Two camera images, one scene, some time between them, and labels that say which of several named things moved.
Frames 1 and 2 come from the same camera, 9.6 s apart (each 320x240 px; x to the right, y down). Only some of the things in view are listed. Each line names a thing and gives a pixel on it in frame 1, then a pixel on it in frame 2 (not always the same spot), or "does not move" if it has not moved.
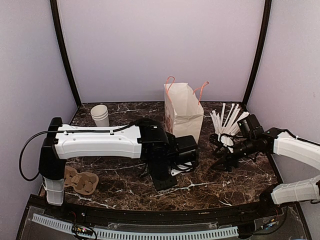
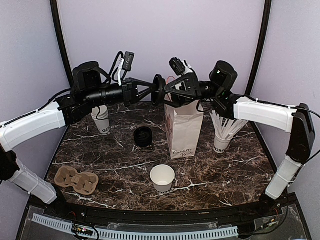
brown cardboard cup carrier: (83, 183) does not move
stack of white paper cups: (100, 115) does not move
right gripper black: (224, 160) to (192, 90)
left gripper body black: (158, 174) to (128, 91)
